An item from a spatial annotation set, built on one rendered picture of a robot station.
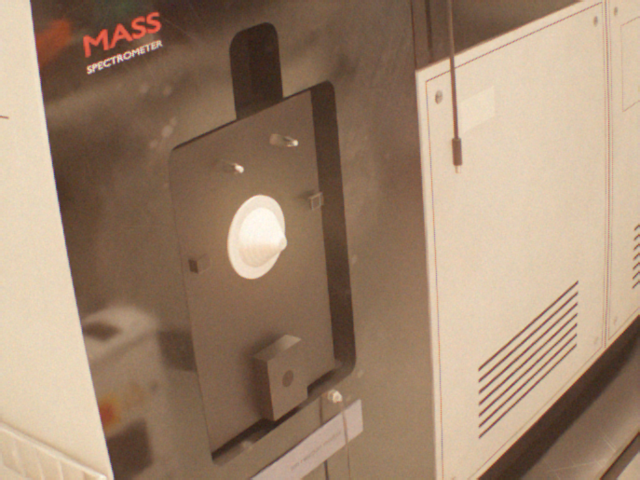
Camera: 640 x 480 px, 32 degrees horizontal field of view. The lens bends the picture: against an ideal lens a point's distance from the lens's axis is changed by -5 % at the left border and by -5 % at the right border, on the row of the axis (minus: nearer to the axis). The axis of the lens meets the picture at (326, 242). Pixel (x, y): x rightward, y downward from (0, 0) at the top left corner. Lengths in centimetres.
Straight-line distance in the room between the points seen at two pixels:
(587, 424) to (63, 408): 83
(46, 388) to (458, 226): 46
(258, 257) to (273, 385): 11
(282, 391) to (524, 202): 40
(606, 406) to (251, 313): 73
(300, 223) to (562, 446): 63
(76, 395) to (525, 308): 61
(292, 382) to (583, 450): 59
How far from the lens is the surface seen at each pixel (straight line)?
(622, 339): 164
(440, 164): 105
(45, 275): 76
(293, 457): 96
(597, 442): 145
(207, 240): 84
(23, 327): 80
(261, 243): 86
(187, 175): 81
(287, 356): 91
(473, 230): 112
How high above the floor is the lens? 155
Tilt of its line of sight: 24 degrees down
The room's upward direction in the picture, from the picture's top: 5 degrees counter-clockwise
